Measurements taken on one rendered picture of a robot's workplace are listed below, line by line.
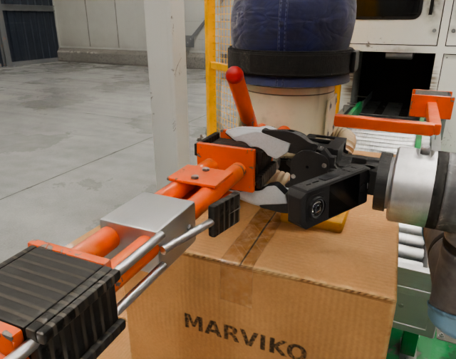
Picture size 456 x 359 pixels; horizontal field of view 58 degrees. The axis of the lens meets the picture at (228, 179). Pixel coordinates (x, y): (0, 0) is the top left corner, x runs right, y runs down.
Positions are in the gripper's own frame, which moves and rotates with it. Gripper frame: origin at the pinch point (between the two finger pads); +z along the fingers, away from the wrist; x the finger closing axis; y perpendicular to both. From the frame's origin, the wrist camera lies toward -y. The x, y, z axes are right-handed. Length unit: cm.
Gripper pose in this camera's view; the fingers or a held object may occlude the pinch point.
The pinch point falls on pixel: (230, 164)
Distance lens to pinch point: 55.4
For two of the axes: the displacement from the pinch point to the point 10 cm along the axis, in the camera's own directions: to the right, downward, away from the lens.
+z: -9.0, -1.6, 4.0
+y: 4.3, -3.3, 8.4
